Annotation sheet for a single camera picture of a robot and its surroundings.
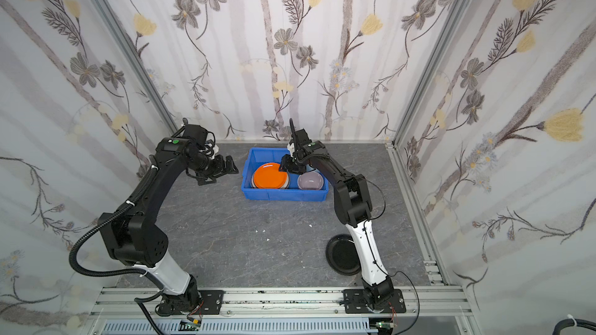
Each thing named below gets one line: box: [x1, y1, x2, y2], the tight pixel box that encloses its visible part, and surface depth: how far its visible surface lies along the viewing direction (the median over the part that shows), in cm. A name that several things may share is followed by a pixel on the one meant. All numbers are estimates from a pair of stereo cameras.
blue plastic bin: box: [241, 147, 330, 201], surface depth 100 cm
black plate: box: [325, 234, 361, 277], surface depth 84 cm
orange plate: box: [252, 162, 288, 190], surface depth 103 cm
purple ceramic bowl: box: [297, 170, 324, 190], surface depth 101 cm
